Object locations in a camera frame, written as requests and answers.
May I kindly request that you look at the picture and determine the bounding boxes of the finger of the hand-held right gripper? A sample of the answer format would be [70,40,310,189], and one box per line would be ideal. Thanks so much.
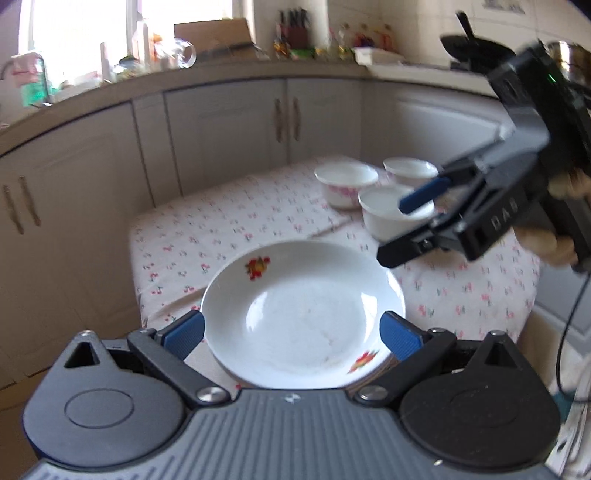
[376,208,468,270]
[399,151,498,216]

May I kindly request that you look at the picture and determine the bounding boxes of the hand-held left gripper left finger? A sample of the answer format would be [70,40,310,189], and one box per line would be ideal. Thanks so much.
[65,310,232,408]

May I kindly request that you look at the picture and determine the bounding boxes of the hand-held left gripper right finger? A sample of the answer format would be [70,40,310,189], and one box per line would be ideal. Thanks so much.
[353,311,525,408]

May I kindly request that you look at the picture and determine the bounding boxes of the white ceramic bowl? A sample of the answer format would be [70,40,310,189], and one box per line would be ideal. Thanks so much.
[382,157,439,190]
[358,186,436,243]

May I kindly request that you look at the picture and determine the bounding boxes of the white bowl pink floral print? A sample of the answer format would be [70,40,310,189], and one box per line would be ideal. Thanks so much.
[315,164,380,211]

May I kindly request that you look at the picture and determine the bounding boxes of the small white floral plate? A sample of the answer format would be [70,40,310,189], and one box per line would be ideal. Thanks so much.
[201,240,406,390]

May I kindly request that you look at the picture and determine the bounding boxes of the person's right hand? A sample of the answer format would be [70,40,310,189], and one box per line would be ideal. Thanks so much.
[515,167,591,268]

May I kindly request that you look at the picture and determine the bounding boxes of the cherry print tablecloth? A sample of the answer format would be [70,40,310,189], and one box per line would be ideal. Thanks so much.
[128,154,541,384]

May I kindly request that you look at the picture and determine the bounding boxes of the black wok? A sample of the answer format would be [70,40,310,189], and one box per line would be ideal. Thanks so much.
[440,11,516,73]

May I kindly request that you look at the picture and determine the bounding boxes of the white plastic container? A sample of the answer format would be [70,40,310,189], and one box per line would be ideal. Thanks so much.
[353,46,405,66]

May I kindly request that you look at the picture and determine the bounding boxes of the white kitchen cabinets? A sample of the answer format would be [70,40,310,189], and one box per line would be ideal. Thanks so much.
[0,76,591,393]

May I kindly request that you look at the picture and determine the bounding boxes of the knife block with knives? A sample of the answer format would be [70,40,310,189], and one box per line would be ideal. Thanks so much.
[278,8,310,49]

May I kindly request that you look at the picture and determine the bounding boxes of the kitchen countertop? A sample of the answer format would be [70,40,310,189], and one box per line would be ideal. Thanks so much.
[0,60,509,158]

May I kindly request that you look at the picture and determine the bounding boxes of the cardboard box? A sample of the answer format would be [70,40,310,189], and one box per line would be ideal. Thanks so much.
[174,17,257,59]

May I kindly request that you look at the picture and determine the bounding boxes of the glass jug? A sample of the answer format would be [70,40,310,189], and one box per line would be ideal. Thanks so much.
[154,39,197,70]

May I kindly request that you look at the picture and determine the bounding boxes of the metal kitchen faucet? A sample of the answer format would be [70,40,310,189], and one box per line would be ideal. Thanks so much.
[0,53,52,108]

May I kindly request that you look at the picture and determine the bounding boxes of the pink dish cloth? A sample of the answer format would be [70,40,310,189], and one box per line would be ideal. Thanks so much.
[9,52,45,87]

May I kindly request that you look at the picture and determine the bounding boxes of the kitchen window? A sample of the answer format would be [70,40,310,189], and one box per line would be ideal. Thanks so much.
[18,0,236,79]

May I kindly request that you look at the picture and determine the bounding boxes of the black cable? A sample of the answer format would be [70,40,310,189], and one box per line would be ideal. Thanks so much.
[555,271,591,398]

